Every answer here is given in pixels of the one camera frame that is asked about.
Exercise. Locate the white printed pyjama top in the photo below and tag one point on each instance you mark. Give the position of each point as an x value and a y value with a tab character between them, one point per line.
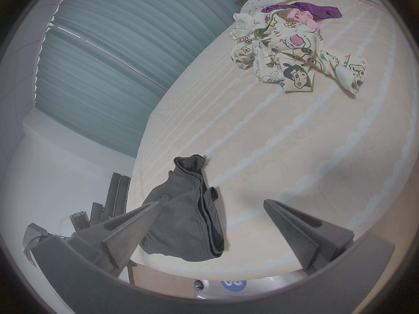
288	51

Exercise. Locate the blue-green curtain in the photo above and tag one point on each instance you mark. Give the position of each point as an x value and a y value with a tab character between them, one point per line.
91	93
157	21

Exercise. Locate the purple garment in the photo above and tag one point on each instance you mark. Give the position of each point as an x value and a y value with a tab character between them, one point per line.
311	9

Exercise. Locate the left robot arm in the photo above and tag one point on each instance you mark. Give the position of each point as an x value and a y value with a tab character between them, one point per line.
42	234

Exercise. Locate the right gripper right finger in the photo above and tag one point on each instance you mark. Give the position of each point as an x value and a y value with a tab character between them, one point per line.
298	242

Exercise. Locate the pink garment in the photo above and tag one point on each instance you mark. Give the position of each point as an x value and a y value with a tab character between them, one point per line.
306	18

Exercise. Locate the black chest of drawers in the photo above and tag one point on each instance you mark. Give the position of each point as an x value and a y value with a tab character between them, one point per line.
114	198

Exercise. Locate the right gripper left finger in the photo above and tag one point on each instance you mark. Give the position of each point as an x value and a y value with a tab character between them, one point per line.
127	240

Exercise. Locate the bed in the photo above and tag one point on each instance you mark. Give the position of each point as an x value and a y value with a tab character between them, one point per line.
294	142

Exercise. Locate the black T-shirt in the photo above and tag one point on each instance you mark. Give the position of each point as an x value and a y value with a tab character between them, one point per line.
186	221

